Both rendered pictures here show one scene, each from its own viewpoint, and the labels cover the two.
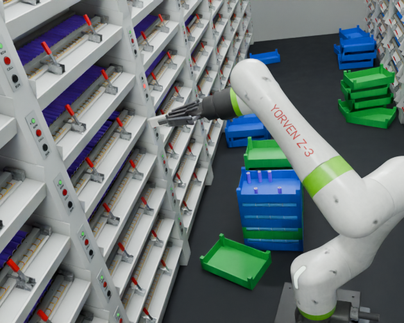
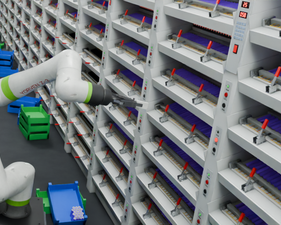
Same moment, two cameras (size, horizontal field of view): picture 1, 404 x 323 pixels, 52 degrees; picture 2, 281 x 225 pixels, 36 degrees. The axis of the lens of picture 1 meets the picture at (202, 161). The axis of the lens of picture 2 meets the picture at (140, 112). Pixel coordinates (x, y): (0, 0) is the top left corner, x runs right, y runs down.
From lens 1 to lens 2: 2.81 m
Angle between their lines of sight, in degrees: 115
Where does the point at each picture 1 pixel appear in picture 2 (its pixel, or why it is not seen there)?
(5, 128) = (146, 38)
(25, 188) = not seen: hidden behind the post
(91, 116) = (178, 90)
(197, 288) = not seen: outside the picture
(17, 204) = (140, 68)
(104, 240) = (150, 147)
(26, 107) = (153, 40)
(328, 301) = not seen: hidden behind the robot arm
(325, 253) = (14, 169)
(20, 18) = (169, 8)
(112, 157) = (175, 131)
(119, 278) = (145, 179)
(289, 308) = (35, 212)
